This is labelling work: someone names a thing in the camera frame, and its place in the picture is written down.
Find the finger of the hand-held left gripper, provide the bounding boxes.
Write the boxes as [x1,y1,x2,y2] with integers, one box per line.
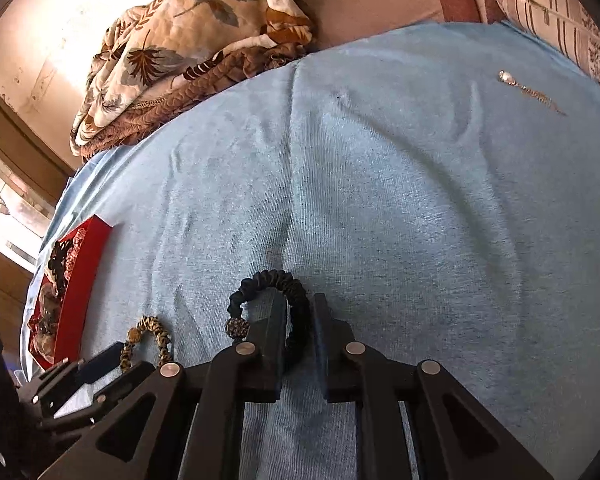
[17,341,127,408]
[37,389,115,433]

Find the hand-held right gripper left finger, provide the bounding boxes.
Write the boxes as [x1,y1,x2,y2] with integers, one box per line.
[37,292,288,480]

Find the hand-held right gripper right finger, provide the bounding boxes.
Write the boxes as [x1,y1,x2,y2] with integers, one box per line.
[312,292,556,480]

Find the red tray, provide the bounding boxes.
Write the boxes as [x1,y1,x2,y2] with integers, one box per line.
[27,214,113,368]

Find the leopard print scrunchie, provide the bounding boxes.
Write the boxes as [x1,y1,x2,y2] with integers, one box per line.
[119,315,173,373]

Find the black braided scrunchie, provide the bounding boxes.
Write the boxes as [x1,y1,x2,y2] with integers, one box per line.
[225,270,312,376]

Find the pile of hair ties and bracelets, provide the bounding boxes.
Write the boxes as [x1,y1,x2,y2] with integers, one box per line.
[30,227,88,356]

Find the blue sheet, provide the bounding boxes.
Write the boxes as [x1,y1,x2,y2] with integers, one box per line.
[20,20,600,480]

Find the window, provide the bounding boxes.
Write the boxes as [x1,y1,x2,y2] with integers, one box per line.
[0,85,76,271]

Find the floral blanket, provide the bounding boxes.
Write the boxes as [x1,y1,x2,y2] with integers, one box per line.
[70,0,313,161]

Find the striped patterned pillow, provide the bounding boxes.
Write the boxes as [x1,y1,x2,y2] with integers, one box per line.
[490,0,600,101]

